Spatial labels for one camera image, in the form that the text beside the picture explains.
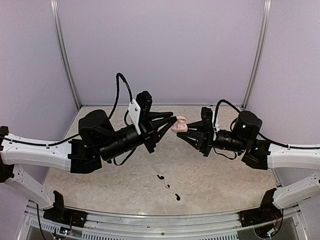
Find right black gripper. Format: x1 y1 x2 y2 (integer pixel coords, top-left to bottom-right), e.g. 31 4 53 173
177 120 249 158

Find pink earbud charging case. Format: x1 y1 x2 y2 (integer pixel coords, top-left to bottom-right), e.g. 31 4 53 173
171 116 188 134

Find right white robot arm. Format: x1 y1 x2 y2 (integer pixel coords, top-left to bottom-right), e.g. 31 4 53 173
177 107 320 222

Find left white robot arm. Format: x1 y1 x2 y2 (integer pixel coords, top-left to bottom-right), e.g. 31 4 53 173
0 109 177 223

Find black earbud lower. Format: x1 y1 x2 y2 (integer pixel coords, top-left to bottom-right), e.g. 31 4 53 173
175 193 181 201

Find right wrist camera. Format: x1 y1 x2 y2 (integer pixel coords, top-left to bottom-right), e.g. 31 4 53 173
200 107 220 132

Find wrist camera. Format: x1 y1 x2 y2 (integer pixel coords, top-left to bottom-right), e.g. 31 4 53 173
127 90 153 135
200 107 220 132

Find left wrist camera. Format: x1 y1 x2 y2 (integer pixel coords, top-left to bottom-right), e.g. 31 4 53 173
127 90 153 135

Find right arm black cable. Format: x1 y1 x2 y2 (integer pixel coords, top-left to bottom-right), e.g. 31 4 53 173
212 99 320 161

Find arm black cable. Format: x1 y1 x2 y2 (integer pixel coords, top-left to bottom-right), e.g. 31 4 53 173
212 99 320 161
0 72 135 166

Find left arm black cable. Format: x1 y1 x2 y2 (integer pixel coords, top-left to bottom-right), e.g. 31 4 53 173
0 72 135 166

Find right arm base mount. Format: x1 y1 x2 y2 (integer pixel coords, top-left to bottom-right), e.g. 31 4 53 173
239 207 282 227

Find right aluminium corner post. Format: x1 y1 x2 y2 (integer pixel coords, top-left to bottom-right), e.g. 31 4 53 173
241 0 272 110

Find aluminium corner post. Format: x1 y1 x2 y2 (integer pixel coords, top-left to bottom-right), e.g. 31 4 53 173
50 0 82 111
241 0 272 110

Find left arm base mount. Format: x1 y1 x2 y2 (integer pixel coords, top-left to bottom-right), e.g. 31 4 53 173
43 207 88 228

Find left aluminium corner post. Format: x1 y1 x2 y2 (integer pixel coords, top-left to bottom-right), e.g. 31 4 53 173
50 0 82 111

